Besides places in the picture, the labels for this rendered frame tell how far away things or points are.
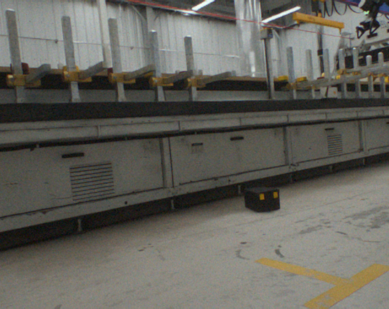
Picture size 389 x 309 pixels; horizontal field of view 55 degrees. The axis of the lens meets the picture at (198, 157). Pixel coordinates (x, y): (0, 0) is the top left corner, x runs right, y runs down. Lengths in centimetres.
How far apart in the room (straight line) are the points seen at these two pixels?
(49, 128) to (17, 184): 37
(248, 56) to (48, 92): 563
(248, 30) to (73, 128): 588
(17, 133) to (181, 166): 111
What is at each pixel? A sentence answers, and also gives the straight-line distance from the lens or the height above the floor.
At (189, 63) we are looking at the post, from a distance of 236.
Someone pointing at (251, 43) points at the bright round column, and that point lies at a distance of 745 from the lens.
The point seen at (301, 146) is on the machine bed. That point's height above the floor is 31.
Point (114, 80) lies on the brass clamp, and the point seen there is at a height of 82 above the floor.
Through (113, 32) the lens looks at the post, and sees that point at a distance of 213.
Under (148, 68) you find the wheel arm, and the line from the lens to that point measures 187.
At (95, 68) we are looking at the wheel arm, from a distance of 180.
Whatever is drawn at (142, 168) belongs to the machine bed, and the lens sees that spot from 238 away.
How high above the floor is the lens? 47
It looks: 3 degrees down
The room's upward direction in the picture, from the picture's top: 5 degrees counter-clockwise
